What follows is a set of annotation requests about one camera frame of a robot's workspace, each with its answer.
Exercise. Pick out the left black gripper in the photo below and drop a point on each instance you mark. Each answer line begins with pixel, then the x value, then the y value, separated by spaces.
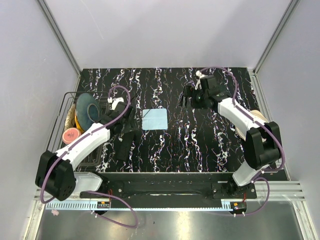
pixel 132 124

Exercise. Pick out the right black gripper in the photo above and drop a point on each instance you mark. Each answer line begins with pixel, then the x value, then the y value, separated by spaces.
pixel 190 91

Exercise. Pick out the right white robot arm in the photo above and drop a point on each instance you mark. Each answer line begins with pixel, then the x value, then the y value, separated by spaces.
pixel 262 145

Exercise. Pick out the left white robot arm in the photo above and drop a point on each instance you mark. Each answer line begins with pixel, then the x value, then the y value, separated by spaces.
pixel 56 174

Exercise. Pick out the light blue cloth upper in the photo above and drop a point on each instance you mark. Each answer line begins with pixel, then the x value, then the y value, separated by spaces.
pixel 156 119

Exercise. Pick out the blue ceramic plate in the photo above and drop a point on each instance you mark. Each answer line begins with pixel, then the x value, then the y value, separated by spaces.
pixel 87 110

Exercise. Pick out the yellow plate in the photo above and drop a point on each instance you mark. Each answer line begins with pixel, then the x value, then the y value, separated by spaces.
pixel 77 125

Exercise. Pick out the woven beige plate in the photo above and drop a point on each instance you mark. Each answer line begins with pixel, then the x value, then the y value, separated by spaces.
pixel 70 118

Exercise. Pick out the pink patterned cup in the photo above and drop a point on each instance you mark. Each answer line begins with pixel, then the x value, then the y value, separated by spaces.
pixel 70 135

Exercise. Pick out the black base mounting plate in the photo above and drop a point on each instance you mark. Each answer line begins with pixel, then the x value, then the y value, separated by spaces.
pixel 212 185

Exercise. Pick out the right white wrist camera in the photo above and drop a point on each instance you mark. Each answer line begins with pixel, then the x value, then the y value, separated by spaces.
pixel 198 85

